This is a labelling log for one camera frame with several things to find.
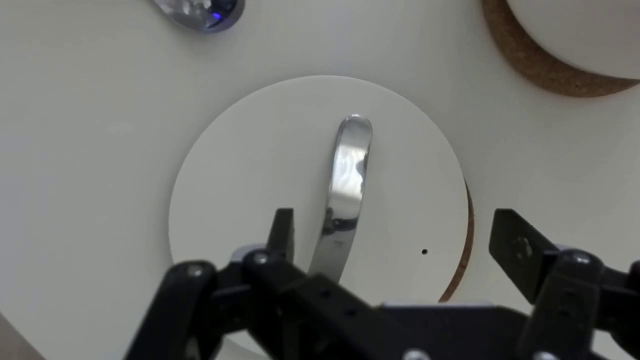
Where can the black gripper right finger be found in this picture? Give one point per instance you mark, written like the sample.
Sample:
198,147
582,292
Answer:
572,292

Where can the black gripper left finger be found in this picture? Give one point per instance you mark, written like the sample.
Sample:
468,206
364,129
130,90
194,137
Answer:
261,292

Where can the white pot lid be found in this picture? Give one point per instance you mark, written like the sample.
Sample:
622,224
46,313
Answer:
273,151

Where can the white pot with handle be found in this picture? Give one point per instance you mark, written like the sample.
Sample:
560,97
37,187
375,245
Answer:
599,37

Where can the round cork trivet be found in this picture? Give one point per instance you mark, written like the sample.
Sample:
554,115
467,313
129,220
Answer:
536,64

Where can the silver spoon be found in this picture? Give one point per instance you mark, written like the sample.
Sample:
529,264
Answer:
204,16

